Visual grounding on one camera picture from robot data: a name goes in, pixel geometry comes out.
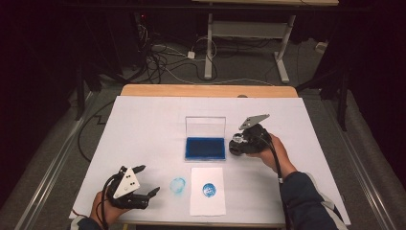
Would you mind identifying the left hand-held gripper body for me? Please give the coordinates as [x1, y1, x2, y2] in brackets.
[106, 166, 151, 210]

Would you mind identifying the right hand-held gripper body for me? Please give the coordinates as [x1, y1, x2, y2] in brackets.
[238, 114, 272, 154]

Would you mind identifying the round black stamp clear knob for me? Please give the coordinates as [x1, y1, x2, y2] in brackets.
[228, 133, 248, 157]

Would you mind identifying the blue ink pad clear lid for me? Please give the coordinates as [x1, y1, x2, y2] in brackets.
[184, 116, 227, 162]

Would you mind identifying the person's right hand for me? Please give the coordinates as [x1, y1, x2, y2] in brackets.
[247, 133, 298, 183]

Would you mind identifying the person's left hand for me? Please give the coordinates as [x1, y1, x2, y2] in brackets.
[90, 191, 128, 228]

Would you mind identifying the small clear blue cup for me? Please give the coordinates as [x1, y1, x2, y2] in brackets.
[169, 176, 187, 196]

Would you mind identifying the white table mat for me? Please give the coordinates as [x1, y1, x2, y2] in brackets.
[69, 95, 351, 226]

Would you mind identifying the white paper sheet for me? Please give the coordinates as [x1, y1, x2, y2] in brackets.
[190, 167, 227, 217]

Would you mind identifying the black stand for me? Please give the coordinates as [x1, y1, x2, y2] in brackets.
[296, 66, 351, 132]

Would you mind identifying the left hand-held gripper cable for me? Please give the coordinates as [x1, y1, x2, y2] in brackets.
[100, 174, 122, 230]

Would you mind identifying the hand-held gripper cable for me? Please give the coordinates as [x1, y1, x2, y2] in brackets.
[261, 133, 292, 230]
[100, 174, 122, 230]

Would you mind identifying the right hand-held gripper cable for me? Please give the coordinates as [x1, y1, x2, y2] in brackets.
[261, 133, 292, 230]

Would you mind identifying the black floor cable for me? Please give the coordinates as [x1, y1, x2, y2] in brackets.
[78, 100, 116, 163]

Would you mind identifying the metal floor rail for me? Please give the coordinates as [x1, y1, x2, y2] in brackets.
[330, 104, 397, 230]
[13, 91, 98, 230]

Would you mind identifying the white metal desk frame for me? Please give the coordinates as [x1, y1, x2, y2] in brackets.
[191, 0, 339, 84]

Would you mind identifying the tangle of floor cables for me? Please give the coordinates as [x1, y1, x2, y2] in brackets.
[137, 22, 219, 84]

